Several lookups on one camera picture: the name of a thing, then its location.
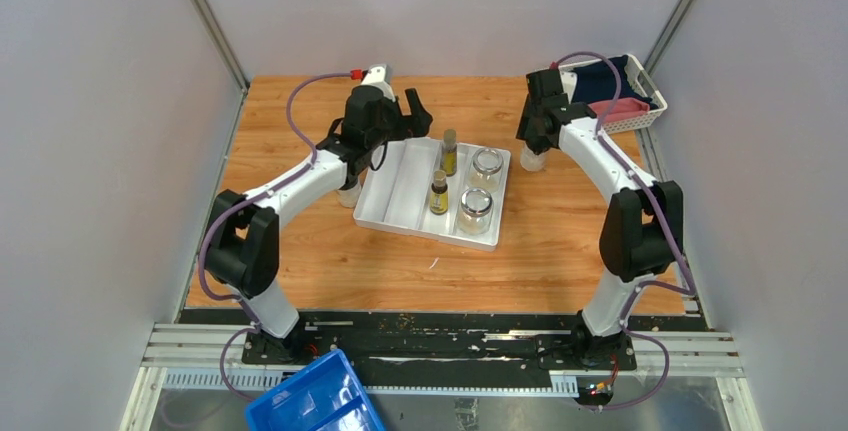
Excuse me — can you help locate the glass jar with grains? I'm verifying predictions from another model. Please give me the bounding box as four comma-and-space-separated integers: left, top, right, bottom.
468, 148, 504, 194

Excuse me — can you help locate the navy blue cloth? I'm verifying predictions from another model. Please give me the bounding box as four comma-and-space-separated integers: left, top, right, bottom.
571, 55, 658, 110

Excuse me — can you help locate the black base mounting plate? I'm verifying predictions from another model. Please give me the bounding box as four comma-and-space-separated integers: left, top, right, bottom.
242, 310, 636, 389

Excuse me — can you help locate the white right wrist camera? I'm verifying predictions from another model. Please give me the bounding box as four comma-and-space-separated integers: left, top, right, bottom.
546, 66, 578, 106

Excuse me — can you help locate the blue plastic bin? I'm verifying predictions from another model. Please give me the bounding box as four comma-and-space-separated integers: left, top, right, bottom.
245, 349, 386, 431

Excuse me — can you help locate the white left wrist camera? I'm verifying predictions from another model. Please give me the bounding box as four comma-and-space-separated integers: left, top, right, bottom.
350, 63, 396, 101

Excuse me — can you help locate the white divided organizer tray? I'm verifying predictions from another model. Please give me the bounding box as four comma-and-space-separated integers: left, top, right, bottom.
353, 137, 511, 251

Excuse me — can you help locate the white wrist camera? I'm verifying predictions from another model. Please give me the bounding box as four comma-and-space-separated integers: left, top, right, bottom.
350, 63, 396, 101
546, 66, 578, 106

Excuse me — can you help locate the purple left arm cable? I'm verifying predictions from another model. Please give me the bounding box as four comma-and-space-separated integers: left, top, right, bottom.
197, 71, 359, 404

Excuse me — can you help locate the black lid bead jar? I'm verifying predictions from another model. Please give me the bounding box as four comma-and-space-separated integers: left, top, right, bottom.
336, 179, 362, 208
519, 146, 547, 172

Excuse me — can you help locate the pink cloth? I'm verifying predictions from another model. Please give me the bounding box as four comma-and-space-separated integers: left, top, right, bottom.
589, 97, 651, 124

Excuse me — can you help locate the white plastic basket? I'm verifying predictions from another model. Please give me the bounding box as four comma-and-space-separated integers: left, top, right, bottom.
551, 54, 667, 134

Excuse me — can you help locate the glass jar front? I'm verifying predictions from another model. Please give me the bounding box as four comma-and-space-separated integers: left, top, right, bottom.
457, 187, 494, 236

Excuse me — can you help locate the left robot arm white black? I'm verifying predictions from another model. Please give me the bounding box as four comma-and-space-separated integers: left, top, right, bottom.
197, 85, 433, 364

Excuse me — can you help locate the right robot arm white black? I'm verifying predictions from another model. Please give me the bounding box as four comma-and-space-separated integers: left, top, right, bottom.
516, 68, 683, 369

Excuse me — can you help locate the yellow label sauce bottle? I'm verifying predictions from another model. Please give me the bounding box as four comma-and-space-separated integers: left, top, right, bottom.
440, 129, 458, 177
428, 169, 449, 216

